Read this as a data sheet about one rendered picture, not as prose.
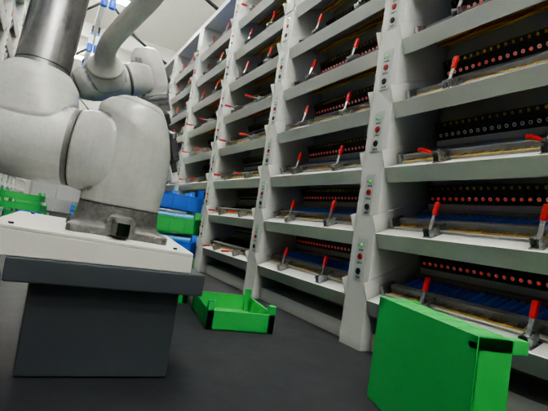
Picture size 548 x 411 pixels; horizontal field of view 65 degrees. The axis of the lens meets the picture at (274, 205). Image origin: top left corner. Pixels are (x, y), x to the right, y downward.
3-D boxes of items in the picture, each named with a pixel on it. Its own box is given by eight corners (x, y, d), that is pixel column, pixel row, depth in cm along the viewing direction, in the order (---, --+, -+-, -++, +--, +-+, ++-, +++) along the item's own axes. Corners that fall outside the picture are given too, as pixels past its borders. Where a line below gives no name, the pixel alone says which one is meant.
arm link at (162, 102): (151, 97, 136) (154, 116, 138) (174, 94, 143) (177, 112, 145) (134, 99, 142) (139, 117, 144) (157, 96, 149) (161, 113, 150)
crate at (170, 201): (111, 199, 141) (115, 175, 141) (111, 200, 160) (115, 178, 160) (201, 213, 151) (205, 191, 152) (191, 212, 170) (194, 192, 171)
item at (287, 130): (373, 123, 133) (365, 77, 131) (278, 143, 186) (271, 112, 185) (419, 114, 142) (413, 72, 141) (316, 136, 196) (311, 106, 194)
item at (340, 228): (356, 245, 131) (348, 201, 129) (265, 230, 184) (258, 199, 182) (404, 227, 140) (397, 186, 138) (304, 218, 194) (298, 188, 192)
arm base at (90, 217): (64, 232, 71) (72, 199, 72) (65, 221, 91) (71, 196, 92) (172, 249, 79) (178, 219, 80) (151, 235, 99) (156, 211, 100)
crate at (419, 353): (460, 490, 56) (513, 492, 58) (479, 335, 57) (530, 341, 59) (366, 396, 86) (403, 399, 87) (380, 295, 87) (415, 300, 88)
